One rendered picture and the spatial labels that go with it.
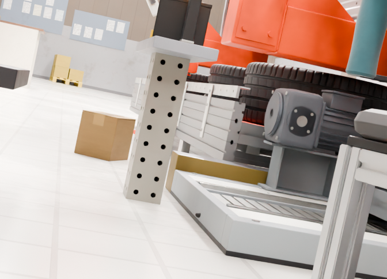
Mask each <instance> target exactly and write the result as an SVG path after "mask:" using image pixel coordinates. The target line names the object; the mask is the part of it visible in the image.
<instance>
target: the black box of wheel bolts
mask: <svg viewBox="0 0 387 279"><path fill-rule="evenodd" d="M188 1H189V0H160V2H159V5H158V11H157V16H156V20H155V25H154V30H153V35H152V36H160V37H165V38H168V39H173V40H178V41H180V39H181V34H182V30H183V25H184V20H185V15H186V11H187V6H188ZM211 9H212V5H211V4H207V3H202V4H201V7H200V12H199V17H198V23H197V26H196V31H195V37H194V40H193V42H194V43H193V44H196V45H199V46H203V45H204V40H205V36H206V30H207V26H208V20H209V17H210V12H211Z"/></svg>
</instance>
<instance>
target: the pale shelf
mask: <svg viewBox="0 0 387 279"><path fill-rule="evenodd" d="M136 52H140V53H143V54H149V55H151V53H153V52H159V53H162V54H167V55H172V56H177V57H180V58H185V59H190V63H196V62H213V61H217V59H218V53H219V50H217V49H213V48H208V47H203V46H199V45H196V44H191V43H186V42H181V41H178V40H173V39H168V38H165V37H160V36H153V37H150V38H148V39H145V40H142V41H140V42H137V45H136Z"/></svg>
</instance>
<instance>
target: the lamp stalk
mask: <svg viewBox="0 0 387 279"><path fill-rule="evenodd" d="M201 4H202V0H189V1H188V6H187V11H186V15H185V20H184V25H183V30H182V34H181V39H180V41H181V42H186V43H191V44H193V43H194V37H195V31H196V26H197V23H198V17H199V12H200V7H201Z"/></svg>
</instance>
